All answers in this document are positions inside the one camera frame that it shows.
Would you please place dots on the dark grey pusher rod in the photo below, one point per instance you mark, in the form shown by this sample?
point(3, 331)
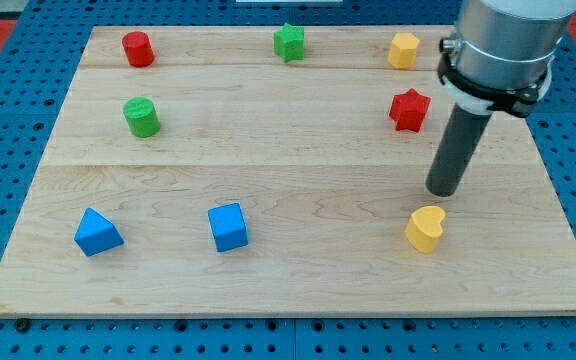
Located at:
point(457, 146)

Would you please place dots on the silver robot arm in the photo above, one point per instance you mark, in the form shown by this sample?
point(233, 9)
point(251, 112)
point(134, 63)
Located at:
point(497, 58)

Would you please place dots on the red star block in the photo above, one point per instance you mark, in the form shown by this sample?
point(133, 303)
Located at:
point(408, 110)

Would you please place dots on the green star block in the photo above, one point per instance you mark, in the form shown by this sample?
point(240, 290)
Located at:
point(289, 43)

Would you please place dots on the yellow hexagon block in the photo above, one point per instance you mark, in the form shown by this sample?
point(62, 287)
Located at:
point(403, 50)

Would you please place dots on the yellow heart block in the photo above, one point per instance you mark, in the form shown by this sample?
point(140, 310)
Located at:
point(424, 228)

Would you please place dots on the light wooden board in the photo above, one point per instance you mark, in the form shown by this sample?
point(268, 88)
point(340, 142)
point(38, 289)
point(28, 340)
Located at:
point(325, 183)

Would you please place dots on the blue cube block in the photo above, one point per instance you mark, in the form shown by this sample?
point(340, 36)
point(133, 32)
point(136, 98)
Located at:
point(228, 227)

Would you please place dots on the green cylinder block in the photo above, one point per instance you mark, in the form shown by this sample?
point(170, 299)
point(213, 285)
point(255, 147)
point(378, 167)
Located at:
point(141, 117)

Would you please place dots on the red cylinder block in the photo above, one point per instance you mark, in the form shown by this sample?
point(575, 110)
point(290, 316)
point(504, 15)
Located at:
point(138, 49)

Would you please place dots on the blue triangle block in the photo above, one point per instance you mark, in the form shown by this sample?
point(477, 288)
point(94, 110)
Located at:
point(96, 234)

